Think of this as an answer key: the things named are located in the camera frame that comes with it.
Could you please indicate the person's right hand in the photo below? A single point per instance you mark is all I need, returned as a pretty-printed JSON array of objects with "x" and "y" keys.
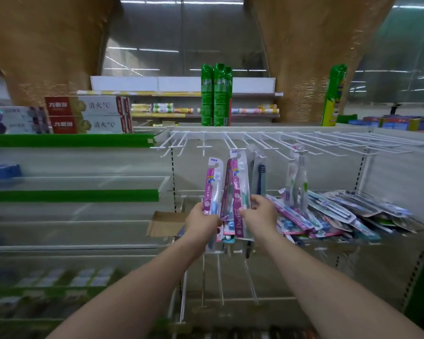
[{"x": 263, "y": 218}]

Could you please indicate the brown cardboard tray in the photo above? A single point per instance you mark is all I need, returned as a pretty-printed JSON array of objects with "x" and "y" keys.
[{"x": 166, "y": 224}]

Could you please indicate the pile of toothbrush packs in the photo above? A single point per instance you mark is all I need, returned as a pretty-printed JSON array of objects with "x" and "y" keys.
[{"x": 332, "y": 211}]

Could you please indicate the clear pink-topped toothbrush pack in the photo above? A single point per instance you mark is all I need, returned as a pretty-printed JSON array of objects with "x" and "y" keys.
[{"x": 290, "y": 176}]

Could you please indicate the person's left hand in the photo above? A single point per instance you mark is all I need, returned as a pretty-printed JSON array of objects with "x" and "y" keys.
[{"x": 201, "y": 225}]

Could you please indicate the woven brown column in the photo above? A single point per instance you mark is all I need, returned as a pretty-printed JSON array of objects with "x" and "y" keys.
[
  {"x": 311, "y": 49},
  {"x": 49, "y": 42}
]

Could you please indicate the red white toothpaste box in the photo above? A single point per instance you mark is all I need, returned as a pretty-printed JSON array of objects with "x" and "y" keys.
[
  {"x": 129, "y": 124},
  {"x": 92, "y": 125},
  {"x": 126, "y": 106},
  {"x": 88, "y": 105}
]

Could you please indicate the row of colourful wrap rolls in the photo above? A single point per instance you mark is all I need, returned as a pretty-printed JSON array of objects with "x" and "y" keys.
[{"x": 254, "y": 111}]

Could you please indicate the clear green toothbrush pack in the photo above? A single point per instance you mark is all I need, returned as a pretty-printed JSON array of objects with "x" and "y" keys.
[{"x": 302, "y": 187}]

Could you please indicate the person's left forearm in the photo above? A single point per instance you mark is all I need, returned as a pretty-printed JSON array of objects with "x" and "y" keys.
[{"x": 134, "y": 296}]

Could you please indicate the white purple toothpaste box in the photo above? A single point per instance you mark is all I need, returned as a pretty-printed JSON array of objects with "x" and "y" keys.
[
  {"x": 17, "y": 112},
  {"x": 17, "y": 127}
]

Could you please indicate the blue product box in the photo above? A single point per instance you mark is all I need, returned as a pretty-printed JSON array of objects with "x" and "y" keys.
[{"x": 3, "y": 171}]

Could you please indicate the green yellow spray can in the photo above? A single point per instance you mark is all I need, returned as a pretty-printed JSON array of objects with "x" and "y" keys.
[{"x": 334, "y": 95}]

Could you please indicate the oval twin black toothbrush pack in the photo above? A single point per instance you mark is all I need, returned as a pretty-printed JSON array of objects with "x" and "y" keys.
[{"x": 251, "y": 165}]

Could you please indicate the green spray can red side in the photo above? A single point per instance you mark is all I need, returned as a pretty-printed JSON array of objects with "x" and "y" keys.
[{"x": 229, "y": 98}]

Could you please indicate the white shelf unit yellow strips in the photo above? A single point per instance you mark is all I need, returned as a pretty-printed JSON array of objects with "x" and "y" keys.
[{"x": 127, "y": 83}]

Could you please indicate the person's right forearm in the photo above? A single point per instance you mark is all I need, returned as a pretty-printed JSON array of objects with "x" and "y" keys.
[{"x": 332, "y": 293}]

